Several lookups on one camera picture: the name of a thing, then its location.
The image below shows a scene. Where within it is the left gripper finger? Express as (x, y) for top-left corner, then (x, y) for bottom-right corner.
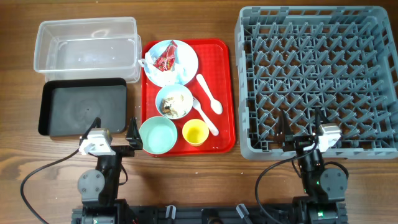
(81, 117), (101, 139)
(126, 117), (143, 149)

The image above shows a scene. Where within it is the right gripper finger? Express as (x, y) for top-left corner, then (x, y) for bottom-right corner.
(276, 110), (294, 140)
(314, 107), (330, 135)

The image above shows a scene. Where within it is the mint green bowl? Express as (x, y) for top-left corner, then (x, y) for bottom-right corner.
(139, 116), (178, 155)

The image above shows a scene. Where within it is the food scraps and rice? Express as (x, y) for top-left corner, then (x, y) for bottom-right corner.
(160, 94), (186, 118)

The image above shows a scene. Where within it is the small light blue bowl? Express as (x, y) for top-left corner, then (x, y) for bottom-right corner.
(155, 84), (193, 119)

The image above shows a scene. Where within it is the white napkin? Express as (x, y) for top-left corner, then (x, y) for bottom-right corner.
(138, 52), (187, 86)

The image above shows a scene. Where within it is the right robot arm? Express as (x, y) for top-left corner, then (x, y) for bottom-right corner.
(275, 108), (349, 223)

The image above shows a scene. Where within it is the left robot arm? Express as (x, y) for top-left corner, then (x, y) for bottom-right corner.
(71, 117), (143, 224)

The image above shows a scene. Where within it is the grey dishwasher rack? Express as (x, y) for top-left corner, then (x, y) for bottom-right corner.
(234, 6), (397, 160)

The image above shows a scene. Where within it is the clear plastic waste bin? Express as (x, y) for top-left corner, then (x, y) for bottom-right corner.
(34, 17), (142, 83)

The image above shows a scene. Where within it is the black rectangular tray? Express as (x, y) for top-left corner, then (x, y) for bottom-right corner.
(38, 78), (127, 137)

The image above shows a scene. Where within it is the yellow cup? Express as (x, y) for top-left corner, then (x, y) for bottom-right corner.
(182, 119), (210, 147)

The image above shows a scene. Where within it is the white plastic fork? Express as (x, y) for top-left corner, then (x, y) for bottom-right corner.
(193, 97), (219, 136)

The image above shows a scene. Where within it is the white plastic spoon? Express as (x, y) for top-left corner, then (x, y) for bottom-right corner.
(196, 74), (223, 115)

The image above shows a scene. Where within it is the red serving tray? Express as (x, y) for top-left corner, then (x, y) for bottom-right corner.
(141, 39), (236, 157)

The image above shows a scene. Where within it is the light blue plate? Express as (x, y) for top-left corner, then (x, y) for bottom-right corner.
(145, 40), (198, 87)

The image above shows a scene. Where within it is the right black cable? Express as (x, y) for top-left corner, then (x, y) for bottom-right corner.
(254, 142), (318, 224)

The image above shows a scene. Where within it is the black cable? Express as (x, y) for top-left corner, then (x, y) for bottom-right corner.
(254, 142), (318, 224)
(20, 148), (81, 224)

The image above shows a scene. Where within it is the left black cable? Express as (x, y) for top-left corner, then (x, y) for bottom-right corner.
(20, 148), (81, 224)

